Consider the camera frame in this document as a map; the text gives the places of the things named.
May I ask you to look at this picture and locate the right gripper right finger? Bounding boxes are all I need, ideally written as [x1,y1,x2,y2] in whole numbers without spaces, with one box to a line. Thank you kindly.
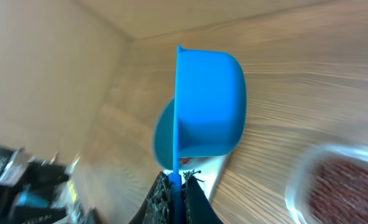
[182,170,223,224]

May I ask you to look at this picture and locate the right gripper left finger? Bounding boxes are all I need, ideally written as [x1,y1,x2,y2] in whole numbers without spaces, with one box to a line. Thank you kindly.
[129,172,171,224]

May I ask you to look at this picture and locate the blue plastic measuring scoop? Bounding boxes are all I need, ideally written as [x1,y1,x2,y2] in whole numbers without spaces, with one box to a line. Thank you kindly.
[168,46,247,223]

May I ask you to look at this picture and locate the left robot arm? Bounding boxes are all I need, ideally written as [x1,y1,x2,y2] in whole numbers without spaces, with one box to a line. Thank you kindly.
[0,144,102,224]

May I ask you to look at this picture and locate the white digital kitchen scale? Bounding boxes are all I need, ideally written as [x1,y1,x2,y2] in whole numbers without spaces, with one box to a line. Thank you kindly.
[179,154,230,202]

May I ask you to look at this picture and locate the red beans in bowl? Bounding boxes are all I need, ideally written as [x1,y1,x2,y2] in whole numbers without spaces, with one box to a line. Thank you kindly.
[179,157,193,166]

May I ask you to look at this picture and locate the blue metal bowl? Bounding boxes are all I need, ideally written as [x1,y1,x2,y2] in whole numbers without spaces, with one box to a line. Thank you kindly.
[152,98,203,170]

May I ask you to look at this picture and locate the clear plastic food container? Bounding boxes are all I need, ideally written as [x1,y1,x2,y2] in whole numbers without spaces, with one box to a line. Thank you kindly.
[285,143,368,224]

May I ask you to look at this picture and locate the red adzuki beans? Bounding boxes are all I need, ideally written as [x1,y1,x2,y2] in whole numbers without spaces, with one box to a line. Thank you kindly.
[307,159,368,224]

